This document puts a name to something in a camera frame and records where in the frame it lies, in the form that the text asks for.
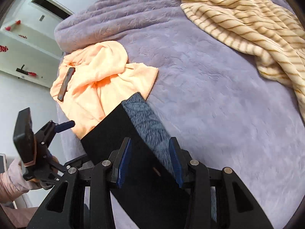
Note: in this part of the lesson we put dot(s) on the white wardrobe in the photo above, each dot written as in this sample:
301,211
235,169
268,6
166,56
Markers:
28,46

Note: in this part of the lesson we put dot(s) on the person left hand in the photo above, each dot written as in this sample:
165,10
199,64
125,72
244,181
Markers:
47,177

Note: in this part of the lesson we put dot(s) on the cream striped garment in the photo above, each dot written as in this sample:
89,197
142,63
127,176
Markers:
259,28

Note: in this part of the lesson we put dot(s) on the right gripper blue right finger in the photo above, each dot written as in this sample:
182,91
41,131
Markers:
177,160

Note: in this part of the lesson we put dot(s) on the lavender plush bed blanket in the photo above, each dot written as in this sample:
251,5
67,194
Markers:
210,97

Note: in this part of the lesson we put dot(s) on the black pants with patterned stripe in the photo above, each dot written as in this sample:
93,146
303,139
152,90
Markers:
150,196

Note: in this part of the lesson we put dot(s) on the orange towel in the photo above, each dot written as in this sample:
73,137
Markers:
103,78

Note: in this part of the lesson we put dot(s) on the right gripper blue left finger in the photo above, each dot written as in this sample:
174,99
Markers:
124,162

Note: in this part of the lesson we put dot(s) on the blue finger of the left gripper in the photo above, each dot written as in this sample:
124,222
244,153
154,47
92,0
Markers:
64,126

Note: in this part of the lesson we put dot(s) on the pink sleeve forearm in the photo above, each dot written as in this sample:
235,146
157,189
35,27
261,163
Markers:
13,185

